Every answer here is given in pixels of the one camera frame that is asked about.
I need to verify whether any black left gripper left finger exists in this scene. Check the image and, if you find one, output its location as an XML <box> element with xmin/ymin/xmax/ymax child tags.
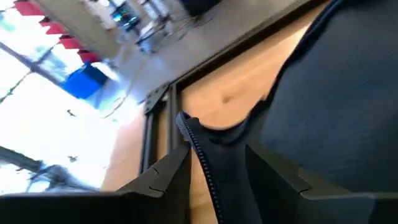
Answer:
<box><xmin>116</xmin><ymin>142</ymin><xmax>193</xmax><ymax>224</ymax></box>

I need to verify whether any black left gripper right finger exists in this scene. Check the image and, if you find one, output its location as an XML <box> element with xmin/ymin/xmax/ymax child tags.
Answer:
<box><xmin>245</xmin><ymin>144</ymin><xmax>312</xmax><ymax>224</ymax></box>

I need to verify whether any navy backpack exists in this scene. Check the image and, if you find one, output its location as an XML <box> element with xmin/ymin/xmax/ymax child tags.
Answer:
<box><xmin>175</xmin><ymin>0</ymin><xmax>398</xmax><ymax>224</ymax></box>

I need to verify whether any blue plastic bin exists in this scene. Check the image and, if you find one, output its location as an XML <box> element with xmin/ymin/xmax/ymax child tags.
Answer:
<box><xmin>60</xmin><ymin>62</ymin><xmax>109</xmax><ymax>101</ymax></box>

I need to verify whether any black computer monitor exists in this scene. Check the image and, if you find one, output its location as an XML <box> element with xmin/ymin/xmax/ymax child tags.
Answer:
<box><xmin>111</xmin><ymin>2</ymin><xmax>140</xmax><ymax>30</ymax></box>

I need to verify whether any red shelf rack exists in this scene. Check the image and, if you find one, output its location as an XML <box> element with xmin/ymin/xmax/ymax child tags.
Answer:
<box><xmin>13</xmin><ymin>0</ymin><xmax>102</xmax><ymax>63</ymax></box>

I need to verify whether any black aluminium table frame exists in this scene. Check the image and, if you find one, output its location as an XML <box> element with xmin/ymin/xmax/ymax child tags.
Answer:
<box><xmin>139</xmin><ymin>0</ymin><xmax>330</xmax><ymax>175</ymax></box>

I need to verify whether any blue window frame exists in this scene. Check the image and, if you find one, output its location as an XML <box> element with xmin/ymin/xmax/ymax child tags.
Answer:
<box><xmin>0</xmin><ymin>41</ymin><xmax>65</xmax><ymax>105</ymax></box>

